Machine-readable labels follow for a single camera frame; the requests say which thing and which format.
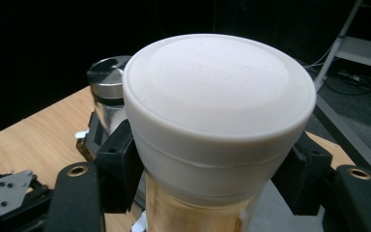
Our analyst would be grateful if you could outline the grey metal stand with shelf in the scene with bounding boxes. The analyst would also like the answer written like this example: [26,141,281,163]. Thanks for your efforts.
[313,0,371,92]

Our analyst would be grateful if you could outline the silver-lidded glass jar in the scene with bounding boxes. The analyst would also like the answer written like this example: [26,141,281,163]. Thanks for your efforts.
[86,54,133,137]

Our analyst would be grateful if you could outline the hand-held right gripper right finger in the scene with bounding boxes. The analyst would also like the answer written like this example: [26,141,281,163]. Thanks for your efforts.
[271,130,333,217]

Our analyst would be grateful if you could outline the grey metal frame bar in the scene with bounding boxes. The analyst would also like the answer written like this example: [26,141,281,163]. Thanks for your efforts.
[312,94,371,179]

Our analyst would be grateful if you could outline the amber jar with white lid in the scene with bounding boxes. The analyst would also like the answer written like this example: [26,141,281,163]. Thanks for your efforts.
[121,33,318,232]

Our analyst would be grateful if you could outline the dark rectangular stand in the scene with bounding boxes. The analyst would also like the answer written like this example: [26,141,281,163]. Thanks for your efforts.
[74,110,117,162]

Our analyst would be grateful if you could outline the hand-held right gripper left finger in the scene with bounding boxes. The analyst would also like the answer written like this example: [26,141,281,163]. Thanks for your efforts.
[95,119,145,215]

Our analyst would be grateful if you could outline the black floor cables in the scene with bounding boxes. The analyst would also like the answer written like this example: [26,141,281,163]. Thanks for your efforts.
[303,57,371,100]

